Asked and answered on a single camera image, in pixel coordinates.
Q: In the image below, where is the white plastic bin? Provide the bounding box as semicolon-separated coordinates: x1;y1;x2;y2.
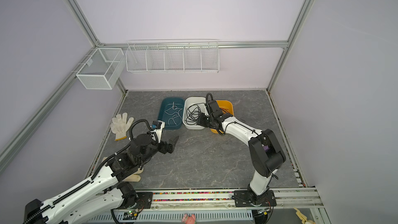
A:
182;96;207;130

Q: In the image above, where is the teal plastic bin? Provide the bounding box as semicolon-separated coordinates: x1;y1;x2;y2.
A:
158;97;184;130

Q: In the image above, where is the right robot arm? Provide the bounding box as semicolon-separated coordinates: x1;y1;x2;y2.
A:
197;93;286;208

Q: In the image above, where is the cream object bottom right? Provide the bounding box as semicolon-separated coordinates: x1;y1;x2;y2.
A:
294;208;316;224

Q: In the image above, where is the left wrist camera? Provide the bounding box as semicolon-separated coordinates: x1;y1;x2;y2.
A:
151;120;165;144

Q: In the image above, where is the white cotton glove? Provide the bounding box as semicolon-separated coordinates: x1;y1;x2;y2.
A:
110;113;134;141

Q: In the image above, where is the long white wire rack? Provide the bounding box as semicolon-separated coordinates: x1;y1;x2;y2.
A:
125;39;220;73

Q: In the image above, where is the white cable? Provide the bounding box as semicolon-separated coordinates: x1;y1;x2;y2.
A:
164;101;184;127

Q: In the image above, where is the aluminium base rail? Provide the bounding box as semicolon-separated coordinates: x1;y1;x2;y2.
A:
132;188;324;211

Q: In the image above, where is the small white mesh basket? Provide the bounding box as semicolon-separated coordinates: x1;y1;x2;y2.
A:
76;48;126;90

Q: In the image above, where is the yellow plastic bin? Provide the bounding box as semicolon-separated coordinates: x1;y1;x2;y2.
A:
205;100;234;134

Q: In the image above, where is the beige rubber glove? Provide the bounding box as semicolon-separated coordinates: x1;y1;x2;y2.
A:
101;156;144;183

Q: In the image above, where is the pink object at bottom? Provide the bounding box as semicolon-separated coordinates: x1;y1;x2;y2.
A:
181;214;196;224

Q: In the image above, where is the black cable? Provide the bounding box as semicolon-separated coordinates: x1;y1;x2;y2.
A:
184;103;206;125

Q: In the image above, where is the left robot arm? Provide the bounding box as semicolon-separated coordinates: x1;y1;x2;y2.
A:
23;115;179;224

